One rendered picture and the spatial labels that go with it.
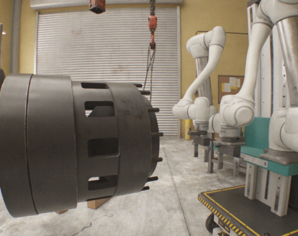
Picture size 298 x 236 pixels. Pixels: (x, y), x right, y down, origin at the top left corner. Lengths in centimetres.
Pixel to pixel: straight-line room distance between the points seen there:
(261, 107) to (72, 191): 129
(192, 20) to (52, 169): 659
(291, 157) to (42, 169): 108
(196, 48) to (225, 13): 582
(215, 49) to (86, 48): 565
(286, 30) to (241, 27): 639
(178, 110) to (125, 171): 74
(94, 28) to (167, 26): 234
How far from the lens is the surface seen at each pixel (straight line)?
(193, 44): 158
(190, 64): 647
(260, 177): 160
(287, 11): 100
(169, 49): 646
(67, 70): 682
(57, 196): 70
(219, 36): 149
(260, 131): 143
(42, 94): 68
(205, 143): 125
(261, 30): 113
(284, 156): 115
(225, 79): 670
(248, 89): 90
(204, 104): 125
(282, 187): 143
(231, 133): 102
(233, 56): 696
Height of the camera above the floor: 100
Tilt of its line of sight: 3 degrees down
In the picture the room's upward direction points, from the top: straight up
